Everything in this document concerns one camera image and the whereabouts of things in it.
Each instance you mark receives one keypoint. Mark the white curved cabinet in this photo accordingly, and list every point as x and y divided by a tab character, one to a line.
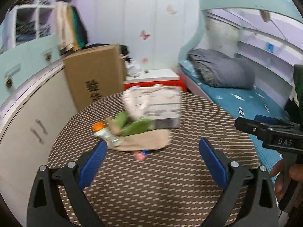
28	139

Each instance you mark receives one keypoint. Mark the large cardboard box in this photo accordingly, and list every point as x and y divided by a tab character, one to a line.
94	73

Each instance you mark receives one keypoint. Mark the white plastic bag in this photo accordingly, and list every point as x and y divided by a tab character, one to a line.
132	69

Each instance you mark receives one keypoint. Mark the lavender cubby shelf unit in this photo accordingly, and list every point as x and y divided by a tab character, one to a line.
38	13

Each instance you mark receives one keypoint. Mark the pink butterfly wall sticker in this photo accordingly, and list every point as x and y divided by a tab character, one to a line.
144	35

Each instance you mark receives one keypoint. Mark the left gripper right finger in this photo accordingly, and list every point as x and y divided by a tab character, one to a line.
259	206

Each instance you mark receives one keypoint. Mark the hanging clothes on rack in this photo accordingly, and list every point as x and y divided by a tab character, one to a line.
71	32

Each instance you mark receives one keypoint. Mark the red covered bench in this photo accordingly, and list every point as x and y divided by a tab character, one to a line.
149	78

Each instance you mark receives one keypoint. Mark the person's right hand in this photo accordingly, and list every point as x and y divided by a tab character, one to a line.
295	173

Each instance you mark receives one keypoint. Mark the orange capped small bottle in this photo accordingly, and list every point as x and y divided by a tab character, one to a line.
103	132

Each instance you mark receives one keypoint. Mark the grey folded quilt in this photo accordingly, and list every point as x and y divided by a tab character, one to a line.
221	71

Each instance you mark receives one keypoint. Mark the teal bed mattress cover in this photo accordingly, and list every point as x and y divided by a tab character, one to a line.
243	106

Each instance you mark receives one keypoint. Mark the brown paper bag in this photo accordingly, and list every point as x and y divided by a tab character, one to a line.
151	140

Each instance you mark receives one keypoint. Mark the blue snack wrapper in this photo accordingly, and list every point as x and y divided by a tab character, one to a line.
141	155

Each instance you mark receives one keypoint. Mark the blue checked pillow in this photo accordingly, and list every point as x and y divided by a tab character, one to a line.
188	65

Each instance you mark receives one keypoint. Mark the white paper bag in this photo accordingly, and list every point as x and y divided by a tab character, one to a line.
159	103

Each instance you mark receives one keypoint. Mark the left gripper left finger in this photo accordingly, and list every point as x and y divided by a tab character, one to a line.
45	207

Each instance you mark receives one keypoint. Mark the teal bunk bed frame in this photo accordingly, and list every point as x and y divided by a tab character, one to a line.
267	34

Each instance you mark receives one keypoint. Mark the teal drawer unit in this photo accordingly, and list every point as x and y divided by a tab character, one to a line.
25	60

